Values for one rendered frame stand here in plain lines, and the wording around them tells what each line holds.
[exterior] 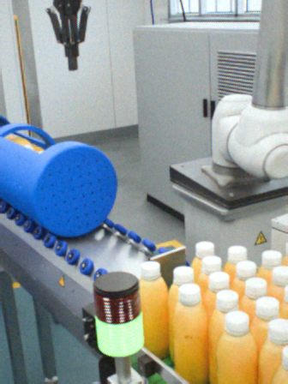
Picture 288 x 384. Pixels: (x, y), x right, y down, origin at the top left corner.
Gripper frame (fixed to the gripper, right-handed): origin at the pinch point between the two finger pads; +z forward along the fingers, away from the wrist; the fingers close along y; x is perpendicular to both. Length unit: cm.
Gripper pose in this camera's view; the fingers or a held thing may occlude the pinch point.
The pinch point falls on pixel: (72, 57)
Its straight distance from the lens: 156.9
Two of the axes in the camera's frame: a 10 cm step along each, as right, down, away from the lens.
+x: -3.5, 3.4, -8.7
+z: 0.5, 9.4, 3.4
